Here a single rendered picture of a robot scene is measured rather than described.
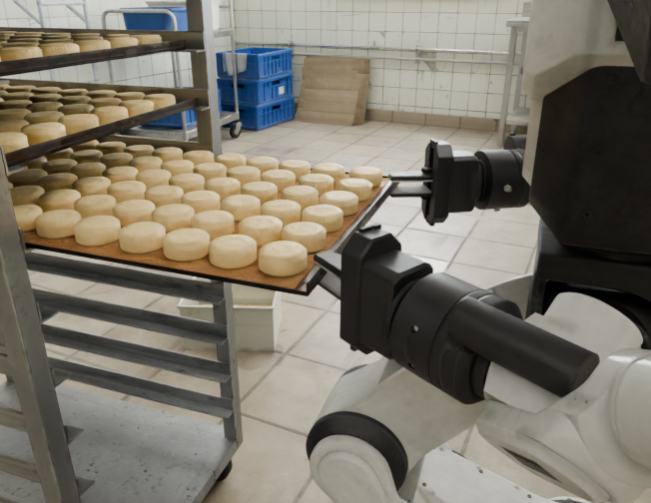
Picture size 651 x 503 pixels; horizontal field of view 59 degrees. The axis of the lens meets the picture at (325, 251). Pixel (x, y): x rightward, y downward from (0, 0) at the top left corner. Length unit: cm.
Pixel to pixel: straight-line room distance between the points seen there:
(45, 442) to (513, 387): 59
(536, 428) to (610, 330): 10
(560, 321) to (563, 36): 23
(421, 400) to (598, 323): 37
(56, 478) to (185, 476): 45
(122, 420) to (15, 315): 75
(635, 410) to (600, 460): 4
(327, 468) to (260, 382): 95
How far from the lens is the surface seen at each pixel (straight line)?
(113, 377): 142
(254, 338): 185
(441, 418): 78
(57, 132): 79
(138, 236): 66
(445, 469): 91
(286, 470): 147
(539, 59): 54
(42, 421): 81
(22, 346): 75
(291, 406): 164
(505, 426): 40
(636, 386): 34
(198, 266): 62
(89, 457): 137
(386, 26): 524
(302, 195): 76
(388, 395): 77
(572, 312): 44
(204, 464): 129
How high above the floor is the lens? 103
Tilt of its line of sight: 24 degrees down
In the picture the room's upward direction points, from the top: straight up
